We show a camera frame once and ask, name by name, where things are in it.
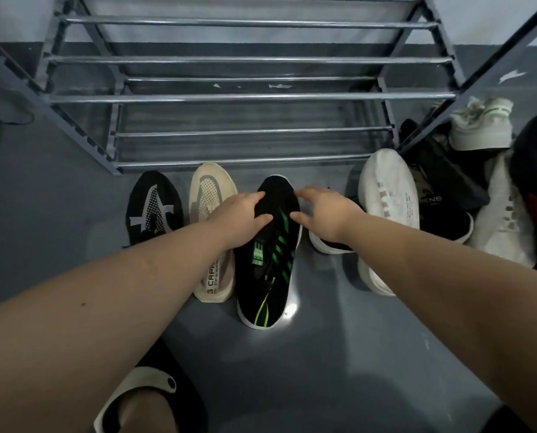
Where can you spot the person's right hand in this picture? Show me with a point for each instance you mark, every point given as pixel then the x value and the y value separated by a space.
pixel 331 216

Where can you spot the person's left hand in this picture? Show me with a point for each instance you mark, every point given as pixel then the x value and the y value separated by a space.
pixel 237 220

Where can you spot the beige pink Capro sneaker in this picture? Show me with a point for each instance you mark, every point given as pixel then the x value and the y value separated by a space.
pixel 209 189

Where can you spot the black white patterned sneaker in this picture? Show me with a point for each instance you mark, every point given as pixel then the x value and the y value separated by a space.
pixel 449 184
pixel 153 207

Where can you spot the grey metal shoe rack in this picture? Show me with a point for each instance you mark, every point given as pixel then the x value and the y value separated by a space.
pixel 250 98

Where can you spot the person's right forearm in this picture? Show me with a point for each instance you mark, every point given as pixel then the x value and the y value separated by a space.
pixel 453 302

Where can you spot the person's left forearm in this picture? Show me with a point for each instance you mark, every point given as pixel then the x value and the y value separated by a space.
pixel 92 320

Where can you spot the person's left black clog slipper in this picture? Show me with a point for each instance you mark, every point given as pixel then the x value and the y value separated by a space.
pixel 182 401

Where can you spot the person's left leg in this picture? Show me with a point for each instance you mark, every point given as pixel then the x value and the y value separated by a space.
pixel 146 414

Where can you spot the grey metal bench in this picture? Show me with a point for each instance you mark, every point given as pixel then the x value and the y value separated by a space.
pixel 2 101

